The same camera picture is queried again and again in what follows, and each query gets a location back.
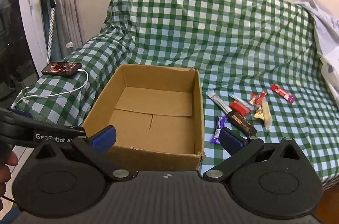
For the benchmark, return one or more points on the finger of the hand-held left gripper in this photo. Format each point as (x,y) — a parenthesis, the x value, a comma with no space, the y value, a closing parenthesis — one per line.
(18,112)

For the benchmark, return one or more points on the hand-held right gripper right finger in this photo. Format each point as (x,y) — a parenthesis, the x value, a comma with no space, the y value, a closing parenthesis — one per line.
(231,140)

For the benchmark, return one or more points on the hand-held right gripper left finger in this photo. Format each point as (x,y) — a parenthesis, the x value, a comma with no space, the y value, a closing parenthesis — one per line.
(104,138)

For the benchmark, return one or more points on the purple chocolate bar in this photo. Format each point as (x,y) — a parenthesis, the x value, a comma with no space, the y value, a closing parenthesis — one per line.
(219,128)

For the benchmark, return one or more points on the dark brown chocolate bar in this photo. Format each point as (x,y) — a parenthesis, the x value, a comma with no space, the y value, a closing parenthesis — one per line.
(242,123)

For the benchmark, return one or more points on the silver snack packet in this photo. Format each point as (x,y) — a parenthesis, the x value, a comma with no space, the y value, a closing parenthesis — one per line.
(219,103)

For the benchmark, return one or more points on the blue white stick packet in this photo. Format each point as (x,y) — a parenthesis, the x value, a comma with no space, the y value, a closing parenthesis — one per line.
(234,98)

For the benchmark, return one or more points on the red yellow candy packet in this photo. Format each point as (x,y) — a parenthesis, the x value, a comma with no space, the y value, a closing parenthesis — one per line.
(266,115)

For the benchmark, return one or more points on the red gold candy packet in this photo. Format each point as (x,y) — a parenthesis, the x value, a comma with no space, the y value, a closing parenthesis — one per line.
(253,100)

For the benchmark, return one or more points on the narrow red snack packet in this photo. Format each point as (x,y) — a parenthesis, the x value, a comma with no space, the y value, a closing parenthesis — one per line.
(262,96)

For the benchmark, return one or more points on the brown cardboard box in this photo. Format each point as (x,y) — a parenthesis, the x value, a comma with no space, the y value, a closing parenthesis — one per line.
(156,157)

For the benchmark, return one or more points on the red purple snack packet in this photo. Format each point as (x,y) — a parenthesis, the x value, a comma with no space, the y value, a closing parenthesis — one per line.
(282,93)

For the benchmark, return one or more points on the person's left hand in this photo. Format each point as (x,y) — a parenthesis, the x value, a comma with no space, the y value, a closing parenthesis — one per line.
(6,176)

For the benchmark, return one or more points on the black smartphone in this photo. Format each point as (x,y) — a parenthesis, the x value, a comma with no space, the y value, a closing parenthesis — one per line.
(61,69)

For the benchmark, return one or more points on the white curtain clip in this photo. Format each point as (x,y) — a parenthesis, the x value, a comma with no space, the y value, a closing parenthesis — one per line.
(68,45)

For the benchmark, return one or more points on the dark glass door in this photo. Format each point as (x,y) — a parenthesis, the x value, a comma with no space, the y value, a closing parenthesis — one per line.
(10,28)

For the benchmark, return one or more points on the green checked cloth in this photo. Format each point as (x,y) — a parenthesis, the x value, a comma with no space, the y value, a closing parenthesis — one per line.
(212,28)

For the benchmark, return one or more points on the white printed cloth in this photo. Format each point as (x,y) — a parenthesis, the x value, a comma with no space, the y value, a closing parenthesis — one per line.
(327,36)

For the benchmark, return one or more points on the white door frame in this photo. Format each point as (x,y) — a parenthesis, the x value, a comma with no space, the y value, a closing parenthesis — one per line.
(29,14)

